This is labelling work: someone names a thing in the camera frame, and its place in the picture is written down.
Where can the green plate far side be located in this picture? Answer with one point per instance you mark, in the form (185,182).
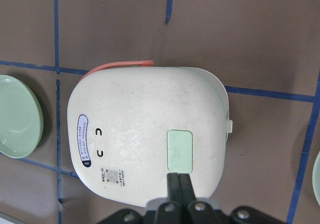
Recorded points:
(21,118)

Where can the green plate near lemon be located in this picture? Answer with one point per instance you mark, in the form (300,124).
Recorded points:
(316,178)

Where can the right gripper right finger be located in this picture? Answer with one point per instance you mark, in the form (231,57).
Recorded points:
(187,192)

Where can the white rice cooker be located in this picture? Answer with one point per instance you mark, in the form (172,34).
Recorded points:
(130,124)

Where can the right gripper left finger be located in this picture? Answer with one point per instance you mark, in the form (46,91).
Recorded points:
(173,187)

